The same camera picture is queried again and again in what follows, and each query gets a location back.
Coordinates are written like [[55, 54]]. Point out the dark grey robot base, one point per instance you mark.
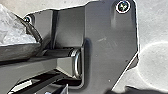
[[106, 43]]

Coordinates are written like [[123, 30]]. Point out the green ringed base bolt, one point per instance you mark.
[[28, 19], [122, 6]]

